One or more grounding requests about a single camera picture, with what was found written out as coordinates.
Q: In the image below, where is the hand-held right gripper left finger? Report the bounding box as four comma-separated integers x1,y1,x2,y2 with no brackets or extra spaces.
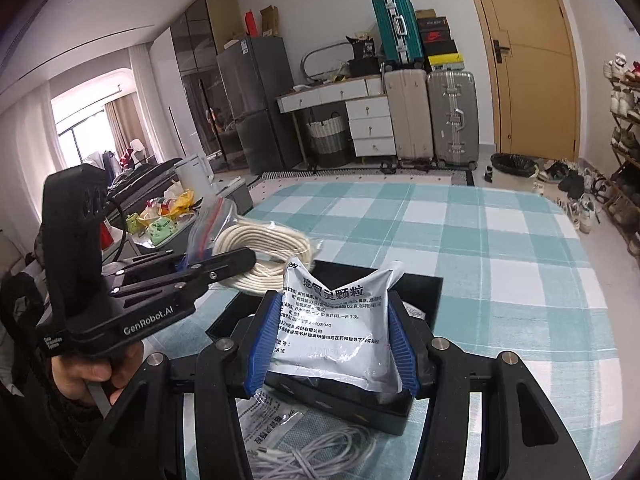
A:
75,291,282,480

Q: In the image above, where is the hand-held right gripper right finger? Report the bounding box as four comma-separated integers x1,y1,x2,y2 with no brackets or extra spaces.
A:
386,291,593,480

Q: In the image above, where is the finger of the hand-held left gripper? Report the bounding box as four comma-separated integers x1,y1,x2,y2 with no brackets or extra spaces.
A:
102,252,190,286
110,246,257,307

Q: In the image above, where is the clear zip bag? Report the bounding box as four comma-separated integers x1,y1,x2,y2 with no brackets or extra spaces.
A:
187,197,326,293

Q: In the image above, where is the silver medicine packet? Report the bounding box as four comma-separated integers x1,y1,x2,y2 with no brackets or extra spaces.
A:
270,258,405,393

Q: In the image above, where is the black cardboard box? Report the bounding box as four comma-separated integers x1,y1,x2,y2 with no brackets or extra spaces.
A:
206,259,445,436

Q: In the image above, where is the person's left forearm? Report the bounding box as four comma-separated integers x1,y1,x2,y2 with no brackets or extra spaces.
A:
0,390,108,480

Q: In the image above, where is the person's left hand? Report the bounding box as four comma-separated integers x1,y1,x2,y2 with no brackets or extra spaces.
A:
54,344,146,409

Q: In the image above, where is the green toy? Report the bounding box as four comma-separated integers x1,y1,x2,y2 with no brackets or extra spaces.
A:
146,215,181,244

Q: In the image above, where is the yellow plastic bag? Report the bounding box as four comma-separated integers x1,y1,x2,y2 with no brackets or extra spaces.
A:
169,190,197,217

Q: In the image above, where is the white medicine packet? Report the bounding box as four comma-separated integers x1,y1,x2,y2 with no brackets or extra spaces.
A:
236,394,307,461

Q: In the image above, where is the black flat case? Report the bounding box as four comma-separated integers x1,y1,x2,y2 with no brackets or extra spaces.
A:
107,157,183,211

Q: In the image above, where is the white electric kettle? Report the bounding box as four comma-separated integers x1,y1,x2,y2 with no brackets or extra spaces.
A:
174,155,213,191

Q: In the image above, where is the teal checked tablecloth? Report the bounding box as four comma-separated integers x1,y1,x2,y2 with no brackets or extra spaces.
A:
182,180,623,480

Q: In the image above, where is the brown curtain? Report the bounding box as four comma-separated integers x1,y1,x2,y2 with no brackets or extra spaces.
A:
105,95,143,161

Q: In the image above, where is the white curtain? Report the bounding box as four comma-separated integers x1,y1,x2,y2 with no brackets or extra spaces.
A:
131,44,162,161

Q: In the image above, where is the woven laundry basket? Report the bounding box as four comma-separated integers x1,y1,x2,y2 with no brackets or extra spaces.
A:
305,115,349,168

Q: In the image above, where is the grey refrigerator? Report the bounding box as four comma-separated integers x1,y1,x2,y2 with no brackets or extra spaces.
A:
216,36,306,176

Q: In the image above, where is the white desk with drawers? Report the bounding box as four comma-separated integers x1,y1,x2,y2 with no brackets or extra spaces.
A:
277,76,396,168

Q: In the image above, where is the dark glass cabinet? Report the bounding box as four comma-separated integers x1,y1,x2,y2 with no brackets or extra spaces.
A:
170,0,241,171

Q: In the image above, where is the black trash bin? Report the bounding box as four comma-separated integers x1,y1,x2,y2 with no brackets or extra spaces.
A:
491,152,538,180

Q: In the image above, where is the group of shoes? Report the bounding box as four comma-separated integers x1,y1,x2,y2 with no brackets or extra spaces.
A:
532,160,608,233

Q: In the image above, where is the beige suitcase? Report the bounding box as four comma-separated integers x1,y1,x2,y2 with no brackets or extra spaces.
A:
383,67,435,162

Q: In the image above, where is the silver suitcase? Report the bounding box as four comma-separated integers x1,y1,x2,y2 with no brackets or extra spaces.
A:
426,70,481,168

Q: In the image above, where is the brown paper bag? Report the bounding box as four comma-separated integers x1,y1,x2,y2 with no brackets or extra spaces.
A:
260,6,281,37

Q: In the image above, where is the black paper bag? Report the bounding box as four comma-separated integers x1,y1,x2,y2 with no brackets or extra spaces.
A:
346,35,383,79

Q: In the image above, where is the yellow black shoe box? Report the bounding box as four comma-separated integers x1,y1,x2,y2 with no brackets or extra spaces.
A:
427,52,465,72

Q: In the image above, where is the wooden shoe rack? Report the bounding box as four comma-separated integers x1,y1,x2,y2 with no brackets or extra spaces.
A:
602,52,640,256

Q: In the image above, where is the wooden door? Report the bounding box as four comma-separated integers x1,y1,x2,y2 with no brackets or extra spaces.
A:
459,0,583,163

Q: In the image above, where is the teal suitcase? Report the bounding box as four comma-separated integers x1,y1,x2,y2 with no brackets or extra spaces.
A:
371,0,417,68

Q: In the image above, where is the black red shoe box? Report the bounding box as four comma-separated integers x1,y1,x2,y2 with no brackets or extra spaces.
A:
416,16,451,44

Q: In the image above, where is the white cable bundle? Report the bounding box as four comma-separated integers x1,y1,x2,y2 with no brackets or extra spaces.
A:
249,422,378,480

